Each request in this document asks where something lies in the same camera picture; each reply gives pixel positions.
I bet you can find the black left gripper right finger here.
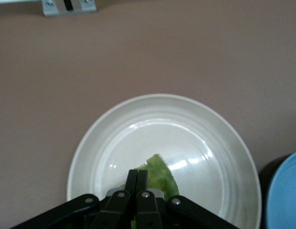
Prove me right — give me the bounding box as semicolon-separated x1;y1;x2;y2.
135;169;240;229

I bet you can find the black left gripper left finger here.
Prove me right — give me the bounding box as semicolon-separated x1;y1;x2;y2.
9;169;139;229

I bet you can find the green lettuce leaf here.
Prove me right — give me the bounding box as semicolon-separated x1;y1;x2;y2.
119;154;181;229

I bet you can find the beige plate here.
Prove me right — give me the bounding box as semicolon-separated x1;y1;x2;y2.
66;94;262;229

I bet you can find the blue plate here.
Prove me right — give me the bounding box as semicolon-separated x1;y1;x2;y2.
266;149;296;229

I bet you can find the metal table edge bracket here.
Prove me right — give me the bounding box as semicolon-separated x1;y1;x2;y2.
42;0;97;18

